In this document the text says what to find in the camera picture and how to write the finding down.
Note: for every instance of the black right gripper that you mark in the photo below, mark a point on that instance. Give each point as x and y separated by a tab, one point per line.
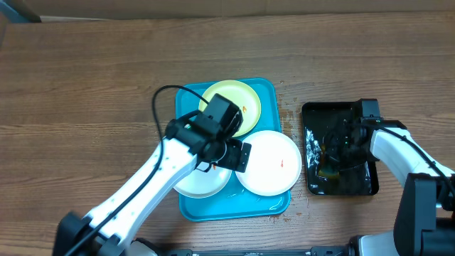
337	152

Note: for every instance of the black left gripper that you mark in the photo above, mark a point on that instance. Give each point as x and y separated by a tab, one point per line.
239	156

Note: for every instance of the green yellow sponge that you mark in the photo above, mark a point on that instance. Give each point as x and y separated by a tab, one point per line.
328	165

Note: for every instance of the pale pink plate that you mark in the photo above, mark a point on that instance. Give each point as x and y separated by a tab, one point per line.
274	164

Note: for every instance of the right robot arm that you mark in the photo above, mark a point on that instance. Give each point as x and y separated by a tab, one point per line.
427	184

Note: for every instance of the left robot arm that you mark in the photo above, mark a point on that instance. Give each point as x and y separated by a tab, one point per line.
194	138

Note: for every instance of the black rectangular tray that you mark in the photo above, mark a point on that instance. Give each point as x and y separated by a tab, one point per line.
319	118

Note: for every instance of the teal plastic tray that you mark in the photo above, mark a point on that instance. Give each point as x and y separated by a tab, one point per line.
234	200

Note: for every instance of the white plate with stain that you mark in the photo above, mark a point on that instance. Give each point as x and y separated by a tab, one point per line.
206	180

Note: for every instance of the yellow-green plate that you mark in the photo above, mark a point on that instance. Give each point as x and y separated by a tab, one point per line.
243	96

